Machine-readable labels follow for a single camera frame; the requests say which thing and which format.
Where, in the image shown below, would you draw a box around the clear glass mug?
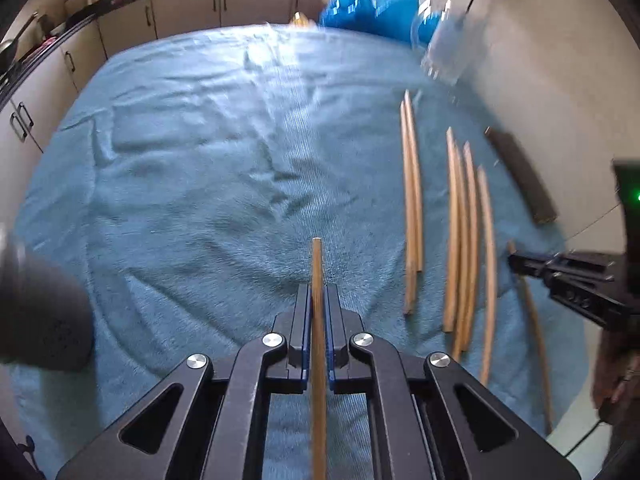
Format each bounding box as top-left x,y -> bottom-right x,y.
410,0 -> 473,86

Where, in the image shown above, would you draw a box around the person's right hand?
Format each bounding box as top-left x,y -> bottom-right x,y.
591,330 -> 640,423

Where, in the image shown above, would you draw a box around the dark round utensil cup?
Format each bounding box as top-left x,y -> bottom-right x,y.
0,225 -> 96,373

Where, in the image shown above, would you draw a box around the blue plastic bag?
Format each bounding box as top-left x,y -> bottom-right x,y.
319,0 -> 441,46

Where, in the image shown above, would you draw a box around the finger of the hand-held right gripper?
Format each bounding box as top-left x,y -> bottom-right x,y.
507,251 -> 617,282
542,275 -> 640,333

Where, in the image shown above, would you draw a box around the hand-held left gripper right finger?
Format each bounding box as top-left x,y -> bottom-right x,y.
325,282 -> 581,480

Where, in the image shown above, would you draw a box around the grey lower kitchen cabinets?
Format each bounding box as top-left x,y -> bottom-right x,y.
0,0 -> 351,161

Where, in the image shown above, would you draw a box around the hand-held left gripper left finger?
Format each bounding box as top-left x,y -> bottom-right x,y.
55,282 -> 313,480

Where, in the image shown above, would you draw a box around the blue towel table cloth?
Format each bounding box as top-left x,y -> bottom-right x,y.
10,25 -> 588,480

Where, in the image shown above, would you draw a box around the bunch of wooden chopsticks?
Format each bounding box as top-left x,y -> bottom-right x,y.
399,89 -> 498,388

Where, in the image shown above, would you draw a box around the light wooden chopstick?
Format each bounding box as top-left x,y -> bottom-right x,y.
311,237 -> 328,480

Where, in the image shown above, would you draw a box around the flat black rectangular case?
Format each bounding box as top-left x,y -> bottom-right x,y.
484,127 -> 558,225

